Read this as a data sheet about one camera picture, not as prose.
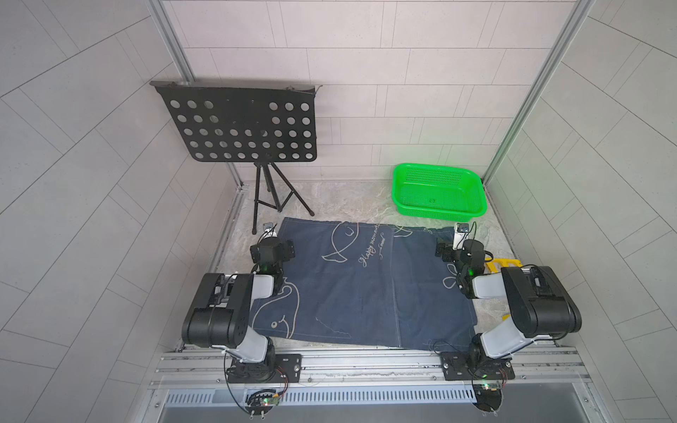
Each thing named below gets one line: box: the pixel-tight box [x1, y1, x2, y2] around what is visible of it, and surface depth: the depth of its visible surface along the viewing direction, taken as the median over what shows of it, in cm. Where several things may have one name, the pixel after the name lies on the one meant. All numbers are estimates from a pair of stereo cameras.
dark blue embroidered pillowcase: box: [248, 216, 479, 352], surface depth 87 cm
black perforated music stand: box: [148, 81, 323, 235], surface depth 76 cm
